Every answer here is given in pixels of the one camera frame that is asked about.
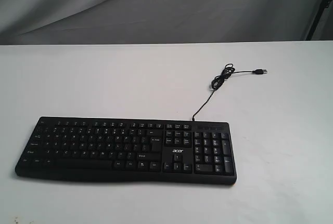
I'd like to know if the grey backdrop cloth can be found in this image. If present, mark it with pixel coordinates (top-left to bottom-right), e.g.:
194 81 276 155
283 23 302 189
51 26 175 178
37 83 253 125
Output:
1 0 321 45

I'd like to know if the black acer keyboard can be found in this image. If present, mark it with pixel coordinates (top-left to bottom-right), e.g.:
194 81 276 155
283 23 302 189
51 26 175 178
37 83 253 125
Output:
15 116 237 185

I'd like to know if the black tripod stand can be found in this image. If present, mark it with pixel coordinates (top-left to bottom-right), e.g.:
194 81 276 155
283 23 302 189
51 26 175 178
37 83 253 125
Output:
304 0 332 41

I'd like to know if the black USB cable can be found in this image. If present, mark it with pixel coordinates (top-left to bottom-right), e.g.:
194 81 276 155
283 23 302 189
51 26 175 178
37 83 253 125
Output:
191 63 268 122

